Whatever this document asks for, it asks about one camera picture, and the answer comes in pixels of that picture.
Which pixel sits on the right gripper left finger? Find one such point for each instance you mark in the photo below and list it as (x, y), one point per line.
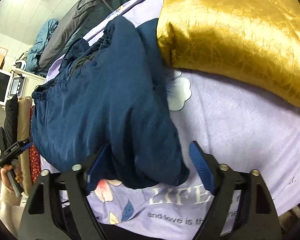
(58, 207)

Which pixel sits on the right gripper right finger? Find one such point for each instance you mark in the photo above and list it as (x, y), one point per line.
(256, 216)

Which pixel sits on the navy blue padded jacket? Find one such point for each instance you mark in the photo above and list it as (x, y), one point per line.
(109, 100)

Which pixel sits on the cream sleeve forearm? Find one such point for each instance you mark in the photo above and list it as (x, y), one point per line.
(10, 210)

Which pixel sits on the person left hand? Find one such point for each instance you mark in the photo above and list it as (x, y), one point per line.
(4, 175)

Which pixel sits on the black quilted folded garment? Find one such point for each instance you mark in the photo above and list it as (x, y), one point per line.
(11, 120)

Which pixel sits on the red floral folded cloth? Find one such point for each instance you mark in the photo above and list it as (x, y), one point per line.
(35, 167)

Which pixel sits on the tan folded garment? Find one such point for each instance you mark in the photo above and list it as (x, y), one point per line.
(23, 132)

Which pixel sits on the white appliance with display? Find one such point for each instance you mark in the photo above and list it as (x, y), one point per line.
(16, 87)

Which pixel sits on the white framed monitor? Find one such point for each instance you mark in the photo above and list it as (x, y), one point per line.
(5, 82)

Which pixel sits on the purple floral bed sheet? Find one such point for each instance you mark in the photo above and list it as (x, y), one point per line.
(243, 126)

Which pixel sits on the light blue crumpled cloth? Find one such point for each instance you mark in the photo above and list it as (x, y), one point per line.
(35, 52)

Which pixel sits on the golden yellow shiny garment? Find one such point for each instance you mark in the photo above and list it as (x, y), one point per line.
(253, 41)

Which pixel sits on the grey blanket on bed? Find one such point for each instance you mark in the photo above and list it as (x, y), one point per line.
(66, 27)

